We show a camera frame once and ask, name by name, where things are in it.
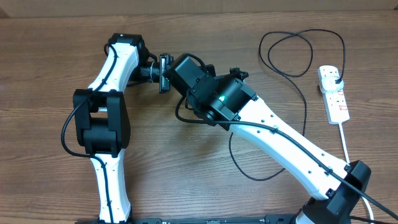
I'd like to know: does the black USB charging cable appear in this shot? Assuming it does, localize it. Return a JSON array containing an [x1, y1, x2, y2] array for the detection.
[[228, 29, 346, 182]]

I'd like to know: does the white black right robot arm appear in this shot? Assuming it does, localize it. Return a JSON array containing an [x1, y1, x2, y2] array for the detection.
[[163, 54, 371, 223]]

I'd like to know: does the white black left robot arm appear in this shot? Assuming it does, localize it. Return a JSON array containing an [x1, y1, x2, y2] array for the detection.
[[68, 33, 174, 223]]

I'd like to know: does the white USB charger plug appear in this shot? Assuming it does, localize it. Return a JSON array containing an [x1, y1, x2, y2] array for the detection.
[[320, 77, 344, 94]]

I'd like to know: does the white power strip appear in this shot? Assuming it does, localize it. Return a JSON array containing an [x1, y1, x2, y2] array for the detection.
[[317, 65, 349, 124]]

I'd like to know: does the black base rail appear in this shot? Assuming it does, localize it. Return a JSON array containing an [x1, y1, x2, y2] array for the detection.
[[74, 213, 352, 224]]

